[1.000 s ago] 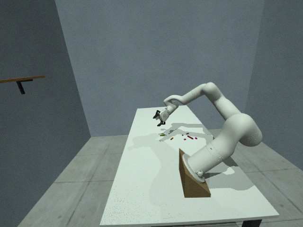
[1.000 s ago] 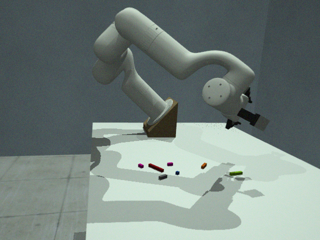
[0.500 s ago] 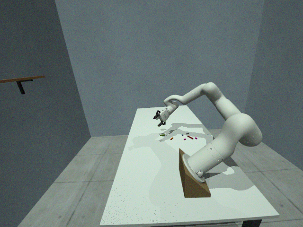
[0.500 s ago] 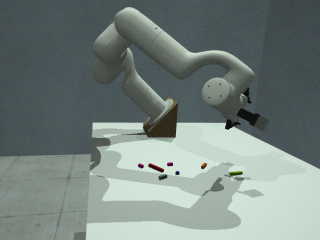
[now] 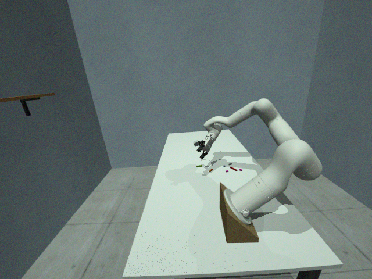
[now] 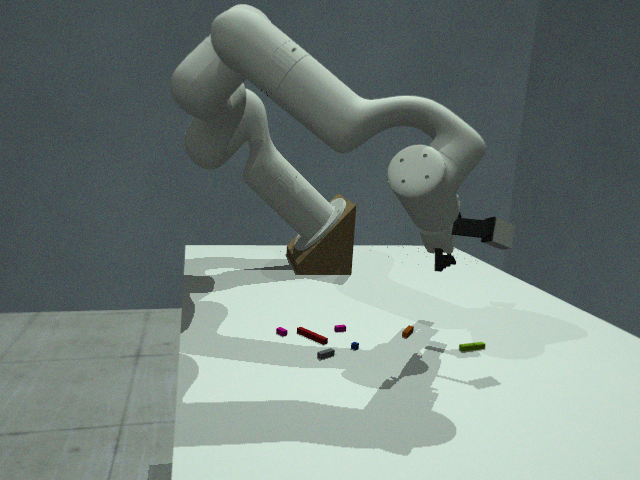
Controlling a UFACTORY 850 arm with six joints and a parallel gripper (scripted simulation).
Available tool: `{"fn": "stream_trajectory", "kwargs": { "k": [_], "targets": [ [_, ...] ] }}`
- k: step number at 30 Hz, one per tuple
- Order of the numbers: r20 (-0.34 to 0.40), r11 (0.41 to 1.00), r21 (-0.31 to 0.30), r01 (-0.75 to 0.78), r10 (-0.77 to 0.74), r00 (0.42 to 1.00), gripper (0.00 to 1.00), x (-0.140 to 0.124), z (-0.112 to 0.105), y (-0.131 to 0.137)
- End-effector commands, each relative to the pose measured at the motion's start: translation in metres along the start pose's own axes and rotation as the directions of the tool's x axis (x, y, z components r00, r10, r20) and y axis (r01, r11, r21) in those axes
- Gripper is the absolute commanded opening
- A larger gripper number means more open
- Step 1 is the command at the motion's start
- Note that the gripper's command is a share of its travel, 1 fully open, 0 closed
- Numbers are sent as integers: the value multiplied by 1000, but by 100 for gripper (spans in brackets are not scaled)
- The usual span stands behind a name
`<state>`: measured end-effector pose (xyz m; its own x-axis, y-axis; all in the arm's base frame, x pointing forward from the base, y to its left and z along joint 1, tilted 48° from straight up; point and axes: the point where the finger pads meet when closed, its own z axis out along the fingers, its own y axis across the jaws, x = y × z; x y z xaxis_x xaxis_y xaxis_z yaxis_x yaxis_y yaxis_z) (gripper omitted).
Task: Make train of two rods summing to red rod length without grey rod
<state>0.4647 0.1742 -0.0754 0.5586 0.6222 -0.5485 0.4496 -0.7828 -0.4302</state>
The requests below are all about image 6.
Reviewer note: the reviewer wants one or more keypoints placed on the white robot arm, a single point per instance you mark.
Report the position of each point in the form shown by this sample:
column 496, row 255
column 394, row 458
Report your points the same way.
column 425, row 185

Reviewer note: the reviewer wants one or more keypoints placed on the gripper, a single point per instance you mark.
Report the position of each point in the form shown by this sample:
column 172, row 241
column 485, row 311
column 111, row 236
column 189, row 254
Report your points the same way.
column 443, row 242

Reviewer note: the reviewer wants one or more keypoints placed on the orange rod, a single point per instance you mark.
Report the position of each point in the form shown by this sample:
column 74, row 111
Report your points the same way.
column 407, row 331

